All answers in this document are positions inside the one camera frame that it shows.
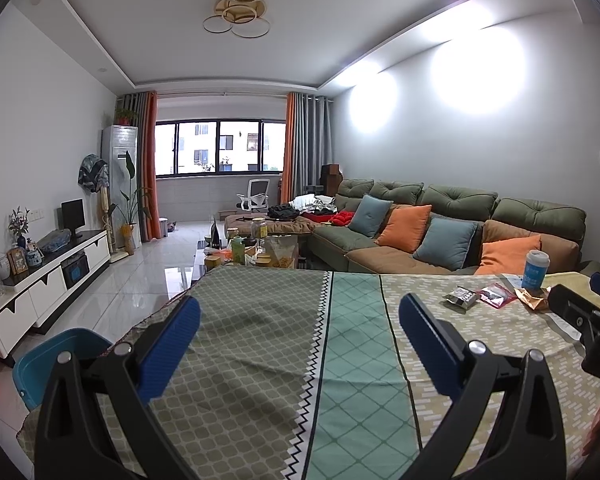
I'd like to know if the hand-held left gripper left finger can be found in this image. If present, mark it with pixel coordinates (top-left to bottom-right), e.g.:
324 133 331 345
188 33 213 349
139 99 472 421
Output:
32 296 202 480

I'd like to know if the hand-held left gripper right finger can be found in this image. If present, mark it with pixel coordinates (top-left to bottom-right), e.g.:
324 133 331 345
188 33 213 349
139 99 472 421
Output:
399 293 568 480

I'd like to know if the blue plastic bin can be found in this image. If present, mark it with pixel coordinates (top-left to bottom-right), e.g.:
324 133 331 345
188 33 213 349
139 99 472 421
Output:
12 327 113 411

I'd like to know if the gold snack packet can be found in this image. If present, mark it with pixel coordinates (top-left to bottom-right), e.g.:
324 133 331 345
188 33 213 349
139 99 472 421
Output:
514 286 552 312

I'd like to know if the blue paper cup white lid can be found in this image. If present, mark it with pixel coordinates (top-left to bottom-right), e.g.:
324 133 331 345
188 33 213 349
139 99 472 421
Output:
522 250 550 291

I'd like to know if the grey brown biscuit packet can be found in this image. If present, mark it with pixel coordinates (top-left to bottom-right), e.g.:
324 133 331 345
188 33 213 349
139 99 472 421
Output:
442 287 480 312

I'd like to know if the brown cushion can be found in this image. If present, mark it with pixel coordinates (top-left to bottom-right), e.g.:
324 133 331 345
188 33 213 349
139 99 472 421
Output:
482 220 580 273

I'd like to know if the red snack packet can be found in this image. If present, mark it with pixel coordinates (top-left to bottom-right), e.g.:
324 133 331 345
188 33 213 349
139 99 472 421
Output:
480 284 517 307

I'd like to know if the orange cushion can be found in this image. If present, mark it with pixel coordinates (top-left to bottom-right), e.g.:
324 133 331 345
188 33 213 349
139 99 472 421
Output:
475 235 542 276
375 204 432 254

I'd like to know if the patterned green beige tablecloth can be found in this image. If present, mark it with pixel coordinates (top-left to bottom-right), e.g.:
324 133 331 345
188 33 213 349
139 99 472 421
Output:
15 264 600 480

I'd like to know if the black coffee table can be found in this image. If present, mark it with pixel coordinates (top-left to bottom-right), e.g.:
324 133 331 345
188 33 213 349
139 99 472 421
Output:
192 237 331 281

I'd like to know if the cluster of food jars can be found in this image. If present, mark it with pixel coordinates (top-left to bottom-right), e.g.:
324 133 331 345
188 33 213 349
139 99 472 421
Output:
202 227 281 268

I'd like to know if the blue cushion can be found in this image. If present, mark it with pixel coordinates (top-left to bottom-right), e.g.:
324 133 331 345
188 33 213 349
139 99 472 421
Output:
350 194 393 238
412 217 480 272

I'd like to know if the tall plant in yellow vase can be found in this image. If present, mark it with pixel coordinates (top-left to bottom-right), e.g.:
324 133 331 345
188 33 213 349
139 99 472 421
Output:
112 150 153 256

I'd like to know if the white black TV cabinet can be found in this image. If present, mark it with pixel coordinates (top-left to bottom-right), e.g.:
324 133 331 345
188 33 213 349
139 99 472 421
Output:
0 229 112 360

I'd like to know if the beige floor stand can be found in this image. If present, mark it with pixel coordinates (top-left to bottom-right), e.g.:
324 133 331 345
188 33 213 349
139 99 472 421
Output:
100 187 118 251

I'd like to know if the white orange snack bag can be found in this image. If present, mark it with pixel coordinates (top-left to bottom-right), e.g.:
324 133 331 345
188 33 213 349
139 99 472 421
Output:
266 236 298 268

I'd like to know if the green brown sectional sofa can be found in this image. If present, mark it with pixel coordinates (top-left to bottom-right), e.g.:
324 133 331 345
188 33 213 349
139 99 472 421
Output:
225 179 600 276

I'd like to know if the blue patterned bag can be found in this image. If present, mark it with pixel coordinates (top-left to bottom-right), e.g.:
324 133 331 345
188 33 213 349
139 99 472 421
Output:
37 229 73 255

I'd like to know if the black monitor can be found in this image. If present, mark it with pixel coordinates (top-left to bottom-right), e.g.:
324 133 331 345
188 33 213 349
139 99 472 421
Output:
61 198 87 240

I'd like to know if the white office chair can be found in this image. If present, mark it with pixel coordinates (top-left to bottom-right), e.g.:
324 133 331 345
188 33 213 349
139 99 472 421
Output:
236 179 271 211

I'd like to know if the black bag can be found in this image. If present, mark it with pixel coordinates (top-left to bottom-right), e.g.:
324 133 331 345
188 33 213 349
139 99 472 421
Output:
267 204 301 221

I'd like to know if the orange grey curtain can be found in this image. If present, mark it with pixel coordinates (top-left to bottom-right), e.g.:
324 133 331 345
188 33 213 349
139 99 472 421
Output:
280 91 335 201
116 91 162 242

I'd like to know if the white silver clothing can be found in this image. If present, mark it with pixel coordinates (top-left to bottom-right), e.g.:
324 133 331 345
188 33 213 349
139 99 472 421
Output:
292 195 338 213

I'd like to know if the blue grey hanging jacket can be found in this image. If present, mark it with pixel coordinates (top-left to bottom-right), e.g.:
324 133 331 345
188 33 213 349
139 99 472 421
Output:
77 154 111 194

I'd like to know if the white standing air conditioner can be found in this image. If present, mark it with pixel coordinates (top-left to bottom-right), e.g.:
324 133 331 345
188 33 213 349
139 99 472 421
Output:
101 125 140 251

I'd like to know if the brown wooden cabinet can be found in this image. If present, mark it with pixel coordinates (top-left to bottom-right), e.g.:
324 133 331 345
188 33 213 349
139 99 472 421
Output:
321 163 342 196

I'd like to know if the leafy branch in vase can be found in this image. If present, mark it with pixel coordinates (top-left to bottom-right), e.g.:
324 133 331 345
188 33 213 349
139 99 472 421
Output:
7 206 31 251

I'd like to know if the black framed window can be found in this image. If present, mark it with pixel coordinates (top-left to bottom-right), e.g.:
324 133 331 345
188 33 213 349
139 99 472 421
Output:
155 120 287 177

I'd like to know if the wooden picture frame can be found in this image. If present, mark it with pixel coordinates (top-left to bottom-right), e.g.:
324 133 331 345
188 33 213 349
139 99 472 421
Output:
6 247 29 276

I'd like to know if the gold ring ceiling lamp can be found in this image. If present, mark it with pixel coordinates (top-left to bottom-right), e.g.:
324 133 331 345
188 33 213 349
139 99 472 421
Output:
202 0 280 41

